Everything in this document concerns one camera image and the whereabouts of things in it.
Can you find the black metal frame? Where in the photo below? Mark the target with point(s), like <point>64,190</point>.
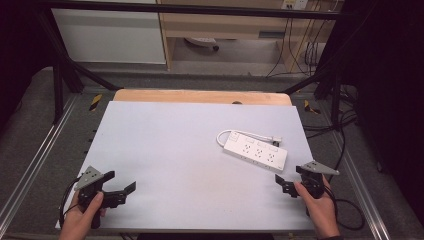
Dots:
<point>58,86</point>

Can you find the dark curtain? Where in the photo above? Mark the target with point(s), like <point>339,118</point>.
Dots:
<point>20,50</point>
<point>390,100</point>

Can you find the light wooden desk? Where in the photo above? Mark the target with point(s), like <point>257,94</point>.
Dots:
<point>220,25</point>

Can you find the white wall socket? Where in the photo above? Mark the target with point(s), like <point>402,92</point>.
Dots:
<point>294,4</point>

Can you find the white cabinet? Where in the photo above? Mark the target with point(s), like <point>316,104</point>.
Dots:
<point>110,36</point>

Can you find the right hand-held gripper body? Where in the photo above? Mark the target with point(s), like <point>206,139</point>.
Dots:
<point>314,178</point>

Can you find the person's right hand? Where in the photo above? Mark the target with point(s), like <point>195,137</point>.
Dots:
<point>319,210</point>

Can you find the pale grey table mat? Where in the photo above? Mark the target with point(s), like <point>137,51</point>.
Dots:
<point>173,166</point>

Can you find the person's left hand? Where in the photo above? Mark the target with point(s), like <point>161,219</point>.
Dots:
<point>79,220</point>

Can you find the yellow black tape strip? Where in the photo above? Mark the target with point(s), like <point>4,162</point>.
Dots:
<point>96,102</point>
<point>310,108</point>

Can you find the aluminium rail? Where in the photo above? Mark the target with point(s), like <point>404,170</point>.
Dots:
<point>36,156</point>
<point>363,193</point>

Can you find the white floor power strip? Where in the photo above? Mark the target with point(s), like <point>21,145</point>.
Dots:
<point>202,41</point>

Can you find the wooden table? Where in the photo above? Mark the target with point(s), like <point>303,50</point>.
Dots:
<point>200,96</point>

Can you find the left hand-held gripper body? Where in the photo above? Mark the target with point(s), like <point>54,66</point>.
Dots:
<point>87,178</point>

